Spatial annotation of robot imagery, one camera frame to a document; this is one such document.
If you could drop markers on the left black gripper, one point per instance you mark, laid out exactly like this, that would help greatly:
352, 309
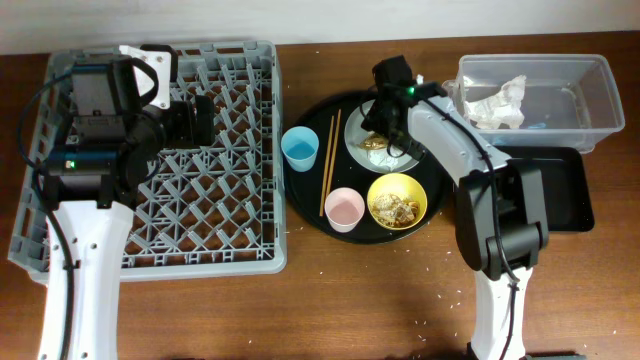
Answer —
185, 133

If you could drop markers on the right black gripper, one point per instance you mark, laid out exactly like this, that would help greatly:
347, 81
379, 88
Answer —
378, 116

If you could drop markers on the gold foil wrapper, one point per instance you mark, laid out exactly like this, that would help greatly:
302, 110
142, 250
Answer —
373, 142

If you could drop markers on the white tissue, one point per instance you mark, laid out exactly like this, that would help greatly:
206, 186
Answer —
502, 108
381, 159

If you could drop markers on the yellow plastic bowl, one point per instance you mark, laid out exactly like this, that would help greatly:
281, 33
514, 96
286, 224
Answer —
405, 187

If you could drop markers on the light blue plastic cup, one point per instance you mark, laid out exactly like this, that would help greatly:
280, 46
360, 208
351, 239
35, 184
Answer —
300, 147

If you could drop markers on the pink plastic cup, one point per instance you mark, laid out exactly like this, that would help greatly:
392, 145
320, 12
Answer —
344, 208

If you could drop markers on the food scraps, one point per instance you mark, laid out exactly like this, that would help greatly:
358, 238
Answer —
394, 211

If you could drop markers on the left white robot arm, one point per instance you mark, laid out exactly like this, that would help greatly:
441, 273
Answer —
104, 149

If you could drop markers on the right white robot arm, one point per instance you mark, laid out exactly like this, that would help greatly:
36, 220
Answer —
501, 270

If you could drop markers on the grey dishwasher rack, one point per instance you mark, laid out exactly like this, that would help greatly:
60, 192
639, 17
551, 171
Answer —
210, 211

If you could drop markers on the left wooden chopstick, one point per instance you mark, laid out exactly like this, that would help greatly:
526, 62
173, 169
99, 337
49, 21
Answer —
326, 165

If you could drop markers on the wooden chopstick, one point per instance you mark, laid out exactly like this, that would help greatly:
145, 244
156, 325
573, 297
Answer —
326, 165
335, 138

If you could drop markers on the right wooden chopstick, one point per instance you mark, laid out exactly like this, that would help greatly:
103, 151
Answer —
335, 138

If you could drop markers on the round black tray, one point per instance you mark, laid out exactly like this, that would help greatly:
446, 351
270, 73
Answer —
304, 188

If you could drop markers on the crumpled white tissue in bin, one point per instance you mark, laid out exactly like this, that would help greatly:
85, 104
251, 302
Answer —
502, 108

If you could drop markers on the clear plastic bin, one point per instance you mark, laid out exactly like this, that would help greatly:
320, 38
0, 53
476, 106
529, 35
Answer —
570, 100

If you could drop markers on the black rectangular bin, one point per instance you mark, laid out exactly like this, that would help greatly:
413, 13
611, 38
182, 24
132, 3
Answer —
565, 190

